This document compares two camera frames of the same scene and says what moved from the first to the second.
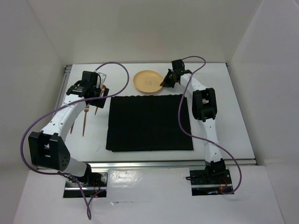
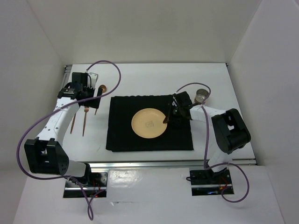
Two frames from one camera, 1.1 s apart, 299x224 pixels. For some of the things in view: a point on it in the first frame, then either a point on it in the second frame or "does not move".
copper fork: [86, 110] does not move
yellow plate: [148, 80] → [147, 123]
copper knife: [72, 128] does not move
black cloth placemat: [148, 123] does not move
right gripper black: [166, 83] → [169, 117]
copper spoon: [103, 87] does not move
